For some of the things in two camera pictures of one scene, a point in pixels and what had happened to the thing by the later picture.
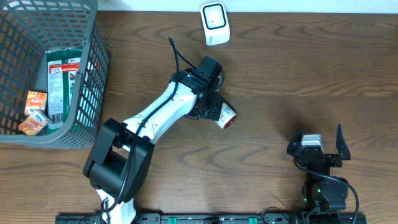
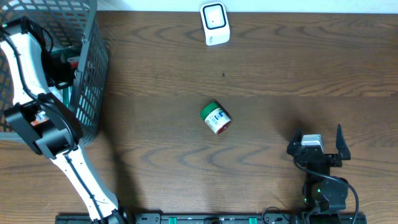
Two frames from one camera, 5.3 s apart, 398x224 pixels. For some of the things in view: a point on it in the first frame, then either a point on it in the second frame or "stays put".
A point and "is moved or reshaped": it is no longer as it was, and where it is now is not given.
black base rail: (217, 219) stays put
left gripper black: (214, 114) -> (66, 79)
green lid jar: (227, 117) is moved or reshaped
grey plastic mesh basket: (28, 29) stays put
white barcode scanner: (215, 21) stays put
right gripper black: (335, 160) stays put
